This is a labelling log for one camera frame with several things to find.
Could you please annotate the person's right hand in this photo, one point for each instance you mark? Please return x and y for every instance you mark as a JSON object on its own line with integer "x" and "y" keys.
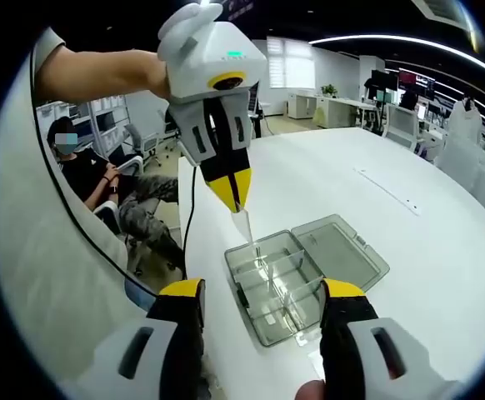
{"x": 311, "y": 391}

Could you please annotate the grey transparent guide fixture box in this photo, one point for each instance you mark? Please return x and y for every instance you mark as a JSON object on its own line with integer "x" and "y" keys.
{"x": 342, "y": 258}

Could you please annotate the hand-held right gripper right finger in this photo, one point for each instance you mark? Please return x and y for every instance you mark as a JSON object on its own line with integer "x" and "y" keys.
{"x": 342, "y": 329}

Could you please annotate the white coat on stand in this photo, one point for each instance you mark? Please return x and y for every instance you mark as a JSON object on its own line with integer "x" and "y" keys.
{"x": 467, "y": 116}

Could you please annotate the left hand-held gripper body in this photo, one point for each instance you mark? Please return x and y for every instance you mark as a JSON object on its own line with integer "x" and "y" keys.
{"x": 209, "y": 46}

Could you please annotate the white office chair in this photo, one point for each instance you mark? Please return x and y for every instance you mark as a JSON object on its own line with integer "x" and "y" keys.
{"x": 401, "y": 125}

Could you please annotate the long white desk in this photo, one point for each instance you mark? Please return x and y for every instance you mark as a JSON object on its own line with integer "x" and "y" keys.
{"x": 330, "y": 108}

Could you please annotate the person's white shirt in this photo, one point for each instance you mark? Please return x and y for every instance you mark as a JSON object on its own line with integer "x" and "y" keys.
{"x": 30, "y": 229}

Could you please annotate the grey office chair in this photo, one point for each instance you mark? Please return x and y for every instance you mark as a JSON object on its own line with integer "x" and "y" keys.
{"x": 142, "y": 141}

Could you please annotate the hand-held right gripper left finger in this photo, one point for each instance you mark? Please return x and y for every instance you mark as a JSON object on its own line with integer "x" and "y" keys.
{"x": 180, "y": 333}

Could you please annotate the potted plant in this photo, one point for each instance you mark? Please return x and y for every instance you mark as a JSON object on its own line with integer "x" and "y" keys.
{"x": 329, "y": 90}

